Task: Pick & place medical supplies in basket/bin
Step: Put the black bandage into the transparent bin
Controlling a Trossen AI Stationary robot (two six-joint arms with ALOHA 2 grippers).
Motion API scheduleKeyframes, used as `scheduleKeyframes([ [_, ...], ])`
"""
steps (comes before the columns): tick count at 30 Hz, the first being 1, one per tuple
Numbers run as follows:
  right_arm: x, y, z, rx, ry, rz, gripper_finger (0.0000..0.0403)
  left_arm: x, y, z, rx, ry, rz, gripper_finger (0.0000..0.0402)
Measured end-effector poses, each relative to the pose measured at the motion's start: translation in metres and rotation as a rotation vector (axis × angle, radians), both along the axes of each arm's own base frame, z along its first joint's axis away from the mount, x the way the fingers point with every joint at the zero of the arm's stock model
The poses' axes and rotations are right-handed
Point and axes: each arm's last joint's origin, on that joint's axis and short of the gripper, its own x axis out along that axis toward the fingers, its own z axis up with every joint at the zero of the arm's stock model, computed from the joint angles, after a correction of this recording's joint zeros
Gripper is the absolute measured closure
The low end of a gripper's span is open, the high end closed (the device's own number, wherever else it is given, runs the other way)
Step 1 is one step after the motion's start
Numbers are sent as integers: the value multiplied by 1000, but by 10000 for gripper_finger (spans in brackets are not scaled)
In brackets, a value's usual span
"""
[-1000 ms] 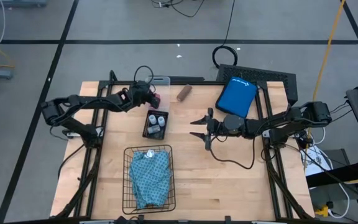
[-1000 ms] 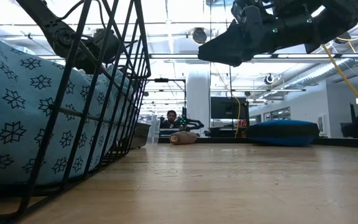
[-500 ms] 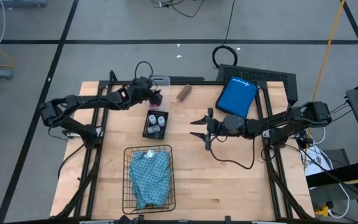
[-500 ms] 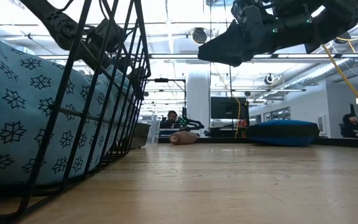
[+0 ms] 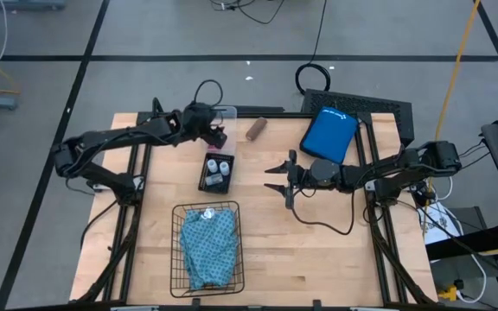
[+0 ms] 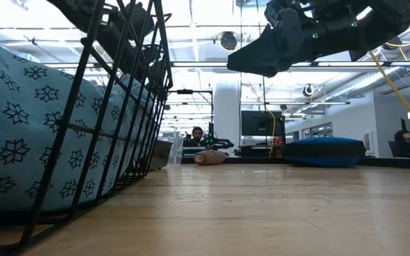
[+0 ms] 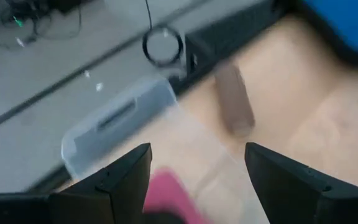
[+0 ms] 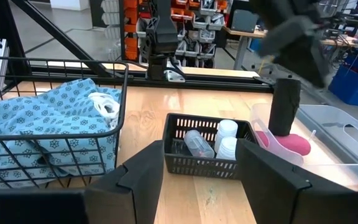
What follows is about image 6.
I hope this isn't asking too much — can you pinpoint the white round column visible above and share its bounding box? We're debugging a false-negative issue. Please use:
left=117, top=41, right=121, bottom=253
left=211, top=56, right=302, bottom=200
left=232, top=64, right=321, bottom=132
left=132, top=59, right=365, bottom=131
left=213, top=78, right=242, bottom=150

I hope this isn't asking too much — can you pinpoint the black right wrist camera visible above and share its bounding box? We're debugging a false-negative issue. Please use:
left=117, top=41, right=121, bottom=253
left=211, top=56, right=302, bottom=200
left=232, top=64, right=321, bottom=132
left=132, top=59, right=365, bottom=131
left=263, top=0, right=320, bottom=18

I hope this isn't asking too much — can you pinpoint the black wire basket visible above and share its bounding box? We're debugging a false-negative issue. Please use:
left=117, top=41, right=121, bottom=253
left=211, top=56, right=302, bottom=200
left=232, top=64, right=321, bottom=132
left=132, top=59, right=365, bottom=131
left=0, top=0, right=174, bottom=256

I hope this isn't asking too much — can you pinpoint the black background rig frame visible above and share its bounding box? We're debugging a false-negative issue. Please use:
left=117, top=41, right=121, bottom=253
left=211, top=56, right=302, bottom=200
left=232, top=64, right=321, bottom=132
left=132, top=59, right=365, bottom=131
left=169, top=88, right=214, bottom=159

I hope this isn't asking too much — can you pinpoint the thin yellow hanging cable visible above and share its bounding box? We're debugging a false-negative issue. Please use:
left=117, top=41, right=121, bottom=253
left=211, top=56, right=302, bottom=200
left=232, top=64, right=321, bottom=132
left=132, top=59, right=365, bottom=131
left=242, top=73, right=276, bottom=159

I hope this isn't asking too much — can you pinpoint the black overhead camera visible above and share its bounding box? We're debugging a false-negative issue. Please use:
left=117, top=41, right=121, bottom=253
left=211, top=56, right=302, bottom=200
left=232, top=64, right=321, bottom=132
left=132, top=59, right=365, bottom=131
left=219, top=31, right=238, bottom=52

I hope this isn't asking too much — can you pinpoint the small tan plush object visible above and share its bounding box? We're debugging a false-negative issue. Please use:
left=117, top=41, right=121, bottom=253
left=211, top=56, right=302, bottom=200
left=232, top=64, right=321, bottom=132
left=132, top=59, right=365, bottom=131
left=194, top=149, right=228, bottom=166

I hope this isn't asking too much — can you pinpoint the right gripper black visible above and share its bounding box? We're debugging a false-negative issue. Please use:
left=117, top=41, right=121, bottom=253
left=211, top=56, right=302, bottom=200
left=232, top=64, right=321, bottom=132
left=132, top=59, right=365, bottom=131
left=226, top=6, right=366, bottom=78

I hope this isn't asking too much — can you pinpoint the black computer monitor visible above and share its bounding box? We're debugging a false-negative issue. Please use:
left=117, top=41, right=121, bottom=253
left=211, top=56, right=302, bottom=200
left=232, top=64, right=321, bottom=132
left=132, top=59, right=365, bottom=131
left=241, top=110, right=286, bottom=137

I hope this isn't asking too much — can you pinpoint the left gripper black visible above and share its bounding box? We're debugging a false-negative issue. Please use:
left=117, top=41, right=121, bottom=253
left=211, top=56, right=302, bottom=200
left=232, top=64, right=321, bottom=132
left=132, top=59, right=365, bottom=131
left=119, top=38, right=169, bottom=90

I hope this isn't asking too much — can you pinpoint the blue patterned cloth gown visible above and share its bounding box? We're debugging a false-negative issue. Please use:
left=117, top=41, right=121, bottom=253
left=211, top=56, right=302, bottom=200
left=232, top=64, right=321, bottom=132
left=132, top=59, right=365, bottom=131
left=0, top=38, right=156, bottom=214

